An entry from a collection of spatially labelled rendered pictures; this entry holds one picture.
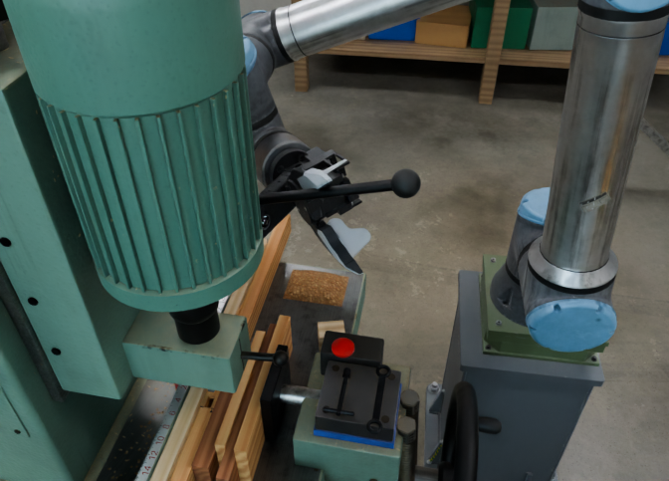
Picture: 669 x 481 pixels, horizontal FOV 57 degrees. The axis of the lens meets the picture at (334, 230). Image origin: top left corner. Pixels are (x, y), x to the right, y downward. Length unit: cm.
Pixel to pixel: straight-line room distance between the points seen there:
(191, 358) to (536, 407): 98
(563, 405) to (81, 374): 109
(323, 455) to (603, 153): 57
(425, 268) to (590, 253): 137
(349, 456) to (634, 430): 143
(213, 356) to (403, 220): 193
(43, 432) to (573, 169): 82
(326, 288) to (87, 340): 42
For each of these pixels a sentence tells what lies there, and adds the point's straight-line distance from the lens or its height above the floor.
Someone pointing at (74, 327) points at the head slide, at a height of 113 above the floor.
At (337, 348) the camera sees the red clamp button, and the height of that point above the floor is 102.
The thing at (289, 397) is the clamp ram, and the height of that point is 96.
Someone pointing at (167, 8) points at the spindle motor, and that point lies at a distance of 46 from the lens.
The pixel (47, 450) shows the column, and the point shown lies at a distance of 92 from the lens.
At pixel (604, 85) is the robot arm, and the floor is 126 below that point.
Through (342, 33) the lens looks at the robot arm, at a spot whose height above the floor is 125.
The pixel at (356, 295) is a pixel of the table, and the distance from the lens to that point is 103.
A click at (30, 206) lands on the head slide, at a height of 130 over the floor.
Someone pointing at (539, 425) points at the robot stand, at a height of 34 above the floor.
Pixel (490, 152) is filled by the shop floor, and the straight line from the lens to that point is 310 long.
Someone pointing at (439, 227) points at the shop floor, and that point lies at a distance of 259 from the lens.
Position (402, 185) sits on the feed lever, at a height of 123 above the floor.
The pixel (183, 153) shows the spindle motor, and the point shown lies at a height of 137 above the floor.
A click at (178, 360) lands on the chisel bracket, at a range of 78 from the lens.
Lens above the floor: 165
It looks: 40 degrees down
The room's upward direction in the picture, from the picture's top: straight up
